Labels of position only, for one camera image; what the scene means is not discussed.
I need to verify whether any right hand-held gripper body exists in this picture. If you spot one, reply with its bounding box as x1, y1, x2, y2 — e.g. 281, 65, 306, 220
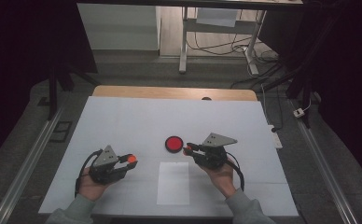
192, 133, 239, 171

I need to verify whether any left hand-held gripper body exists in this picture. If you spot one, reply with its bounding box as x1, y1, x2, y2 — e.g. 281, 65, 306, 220
88, 145, 128, 187

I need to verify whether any round red ink pad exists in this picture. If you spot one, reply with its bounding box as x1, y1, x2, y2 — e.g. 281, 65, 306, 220
164, 135, 185, 154

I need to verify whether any person's left hand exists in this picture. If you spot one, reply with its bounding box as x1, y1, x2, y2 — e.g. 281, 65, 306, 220
77, 169, 116, 203

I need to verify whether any person's right hand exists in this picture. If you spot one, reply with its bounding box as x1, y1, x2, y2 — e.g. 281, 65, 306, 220
200, 158, 238, 199

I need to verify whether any white paper sheet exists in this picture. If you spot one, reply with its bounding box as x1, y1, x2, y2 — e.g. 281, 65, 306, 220
156, 161, 190, 206

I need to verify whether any white table mat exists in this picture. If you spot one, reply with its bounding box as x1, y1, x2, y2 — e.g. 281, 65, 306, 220
38, 95, 299, 217

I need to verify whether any wooden table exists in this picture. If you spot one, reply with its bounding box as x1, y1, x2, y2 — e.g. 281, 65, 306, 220
91, 85, 258, 102

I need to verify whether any white power strip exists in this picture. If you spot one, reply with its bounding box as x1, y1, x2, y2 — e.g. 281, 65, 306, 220
267, 124, 284, 150

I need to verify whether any black metal stand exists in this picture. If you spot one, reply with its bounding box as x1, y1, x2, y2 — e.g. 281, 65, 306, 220
261, 46, 315, 129
47, 60, 103, 121

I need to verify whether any white metal-legged desk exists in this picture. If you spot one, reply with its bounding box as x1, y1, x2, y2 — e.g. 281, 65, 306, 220
178, 6, 268, 76

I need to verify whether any white cabinet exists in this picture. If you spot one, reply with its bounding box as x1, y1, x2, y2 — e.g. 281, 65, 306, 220
77, 3, 160, 51

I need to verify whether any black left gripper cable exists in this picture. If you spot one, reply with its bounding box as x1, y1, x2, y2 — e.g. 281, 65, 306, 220
74, 148, 104, 199

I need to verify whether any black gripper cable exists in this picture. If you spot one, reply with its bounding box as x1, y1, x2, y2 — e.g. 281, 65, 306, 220
225, 152, 245, 192
74, 148, 104, 199

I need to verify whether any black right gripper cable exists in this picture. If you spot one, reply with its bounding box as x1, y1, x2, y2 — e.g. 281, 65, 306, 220
225, 152, 245, 192

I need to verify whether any aluminium floor rail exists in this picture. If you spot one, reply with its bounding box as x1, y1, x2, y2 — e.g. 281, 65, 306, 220
0, 105, 64, 224
289, 98, 359, 224

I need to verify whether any black power cable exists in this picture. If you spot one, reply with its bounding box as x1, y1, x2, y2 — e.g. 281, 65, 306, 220
260, 83, 285, 133

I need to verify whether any tangle of floor cables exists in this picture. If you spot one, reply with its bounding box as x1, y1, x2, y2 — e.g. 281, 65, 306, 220
186, 31, 284, 68

